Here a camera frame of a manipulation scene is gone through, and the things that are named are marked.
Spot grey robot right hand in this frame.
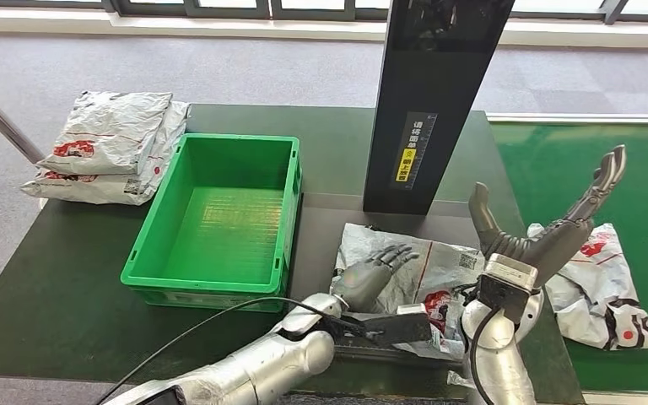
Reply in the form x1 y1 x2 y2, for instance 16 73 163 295
467 143 628 289

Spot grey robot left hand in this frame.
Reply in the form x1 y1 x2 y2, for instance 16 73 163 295
330 243 421 314

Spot green conveyor belt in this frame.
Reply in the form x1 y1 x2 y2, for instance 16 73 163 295
490 121 648 395

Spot grey parcel bag red print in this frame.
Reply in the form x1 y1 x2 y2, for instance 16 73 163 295
20 100 192 207
37 90 174 177

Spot black yellow label sticker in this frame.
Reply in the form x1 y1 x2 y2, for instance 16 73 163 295
389 111 439 192

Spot green plastic crate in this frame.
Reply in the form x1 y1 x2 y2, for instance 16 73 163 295
120 132 303 314

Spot black scanner column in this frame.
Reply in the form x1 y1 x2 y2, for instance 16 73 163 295
363 0 518 216

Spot dark green table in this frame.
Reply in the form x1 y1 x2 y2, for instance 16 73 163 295
0 103 586 405

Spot white window sill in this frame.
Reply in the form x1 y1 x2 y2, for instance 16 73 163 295
0 6 648 51

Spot grey metal pole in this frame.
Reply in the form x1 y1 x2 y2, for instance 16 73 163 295
0 73 46 166

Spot black scanner base plate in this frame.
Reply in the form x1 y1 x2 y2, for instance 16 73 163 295
277 192 528 376

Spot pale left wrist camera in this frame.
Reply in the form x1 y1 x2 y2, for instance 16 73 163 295
357 303 433 348

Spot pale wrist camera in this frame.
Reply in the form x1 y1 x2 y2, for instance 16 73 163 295
476 252 540 326
357 303 433 348

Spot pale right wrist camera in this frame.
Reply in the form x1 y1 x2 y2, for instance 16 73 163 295
476 252 540 326

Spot silver conveyor side rail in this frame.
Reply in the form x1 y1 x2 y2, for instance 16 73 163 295
486 113 648 125
580 391 648 405

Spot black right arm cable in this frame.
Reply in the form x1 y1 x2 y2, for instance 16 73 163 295
469 305 504 405

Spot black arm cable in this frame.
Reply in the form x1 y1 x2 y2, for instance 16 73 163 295
91 296 325 405
469 305 504 405

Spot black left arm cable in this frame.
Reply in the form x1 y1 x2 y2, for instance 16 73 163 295
91 296 325 405

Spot dark window frame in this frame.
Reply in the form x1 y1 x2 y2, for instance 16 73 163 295
0 0 648 24

